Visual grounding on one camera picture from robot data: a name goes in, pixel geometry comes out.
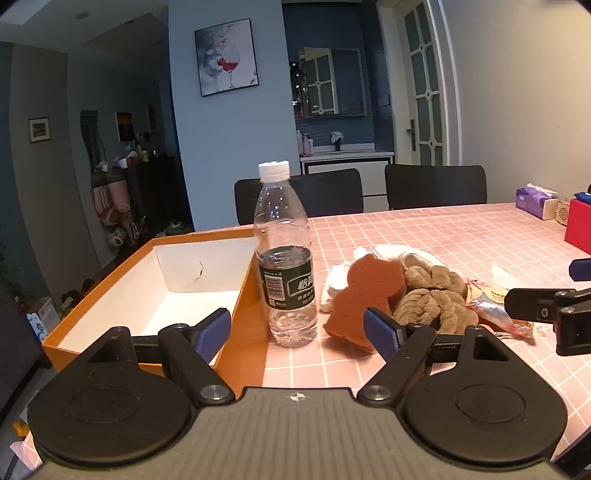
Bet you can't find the brown bear-shaped sponge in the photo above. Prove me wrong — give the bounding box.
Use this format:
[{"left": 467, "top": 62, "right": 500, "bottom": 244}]
[{"left": 322, "top": 255, "right": 407, "bottom": 354}]

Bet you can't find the white carton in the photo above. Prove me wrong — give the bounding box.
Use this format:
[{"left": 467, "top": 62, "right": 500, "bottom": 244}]
[{"left": 27, "top": 298, "right": 61, "bottom": 342}]

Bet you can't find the dark wall picture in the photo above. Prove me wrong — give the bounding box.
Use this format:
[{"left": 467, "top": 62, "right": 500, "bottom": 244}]
[{"left": 115, "top": 112, "right": 134, "bottom": 142}]

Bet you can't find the white glazed door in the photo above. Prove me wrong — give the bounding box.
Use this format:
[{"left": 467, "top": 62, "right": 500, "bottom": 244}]
[{"left": 376, "top": 0, "right": 462, "bottom": 167}]

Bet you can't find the white cabinet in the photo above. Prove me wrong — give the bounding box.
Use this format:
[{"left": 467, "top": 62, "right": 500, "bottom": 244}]
[{"left": 300, "top": 151, "right": 395, "bottom": 213}]

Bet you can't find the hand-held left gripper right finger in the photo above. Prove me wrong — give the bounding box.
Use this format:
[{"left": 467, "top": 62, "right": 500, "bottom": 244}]
[{"left": 356, "top": 307, "right": 509, "bottom": 407}]

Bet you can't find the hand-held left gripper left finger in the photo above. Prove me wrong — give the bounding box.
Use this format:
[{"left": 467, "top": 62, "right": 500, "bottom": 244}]
[{"left": 85, "top": 307, "right": 236, "bottom": 407}]

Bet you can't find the clear plastic wrapper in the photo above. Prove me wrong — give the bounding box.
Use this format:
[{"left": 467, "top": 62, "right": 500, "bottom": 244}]
[{"left": 490, "top": 262, "right": 525, "bottom": 291}]

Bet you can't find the brown knitted rope toy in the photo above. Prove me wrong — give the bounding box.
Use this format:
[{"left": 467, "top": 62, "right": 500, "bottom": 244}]
[{"left": 392, "top": 265, "right": 478, "bottom": 335}]

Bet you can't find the clear plastic water bottle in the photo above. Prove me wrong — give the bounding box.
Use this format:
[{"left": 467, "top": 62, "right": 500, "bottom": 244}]
[{"left": 253, "top": 160, "right": 319, "bottom": 348}]

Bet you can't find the wall mirror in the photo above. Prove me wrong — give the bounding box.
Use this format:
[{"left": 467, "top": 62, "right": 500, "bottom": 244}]
[{"left": 302, "top": 46, "right": 368, "bottom": 117}]

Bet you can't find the colourful snack packet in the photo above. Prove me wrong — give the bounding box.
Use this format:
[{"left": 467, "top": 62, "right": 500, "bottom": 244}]
[{"left": 464, "top": 277, "right": 541, "bottom": 340}]

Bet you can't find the pink checked tablecloth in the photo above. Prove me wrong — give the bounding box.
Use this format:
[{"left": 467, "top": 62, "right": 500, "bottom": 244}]
[{"left": 14, "top": 202, "right": 591, "bottom": 480}]

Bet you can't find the red box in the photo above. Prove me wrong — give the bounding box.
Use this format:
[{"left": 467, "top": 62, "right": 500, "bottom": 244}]
[{"left": 564, "top": 198, "right": 591, "bottom": 254}]

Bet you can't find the black chair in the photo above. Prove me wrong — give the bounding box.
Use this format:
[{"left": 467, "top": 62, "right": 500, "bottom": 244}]
[
  {"left": 385, "top": 164, "right": 488, "bottom": 211},
  {"left": 234, "top": 168, "right": 365, "bottom": 226}
]

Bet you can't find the small framed picture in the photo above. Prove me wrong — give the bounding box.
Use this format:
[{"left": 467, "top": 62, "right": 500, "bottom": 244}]
[{"left": 28, "top": 117, "right": 51, "bottom": 143}]

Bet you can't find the pink hanging bag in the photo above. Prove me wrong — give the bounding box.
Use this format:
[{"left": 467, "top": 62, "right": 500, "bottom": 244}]
[{"left": 92, "top": 178, "right": 131, "bottom": 232}]

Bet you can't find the orange cardboard box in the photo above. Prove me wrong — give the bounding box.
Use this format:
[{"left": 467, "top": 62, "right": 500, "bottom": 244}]
[{"left": 41, "top": 228, "right": 273, "bottom": 402}]

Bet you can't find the white crumpled cloth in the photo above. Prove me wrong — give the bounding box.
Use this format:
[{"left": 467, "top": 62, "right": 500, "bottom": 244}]
[{"left": 318, "top": 263, "right": 354, "bottom": 313}]

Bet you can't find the purple tissue pack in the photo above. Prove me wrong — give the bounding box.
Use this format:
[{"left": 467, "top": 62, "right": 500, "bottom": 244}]
[{"left": 516, "top": 184, "right": 559, "bottom": 220}]

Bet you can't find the clear bag with white cloth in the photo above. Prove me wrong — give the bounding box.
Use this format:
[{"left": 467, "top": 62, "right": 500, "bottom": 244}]
[{"left": 353, "top": 244, "right": 446, "bottom": 273}]

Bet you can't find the wine glass wall picture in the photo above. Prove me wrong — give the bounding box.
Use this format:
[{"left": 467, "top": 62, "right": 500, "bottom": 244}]
[{"left": 194, "top": 18, "right": 258, "bottom": 97}]

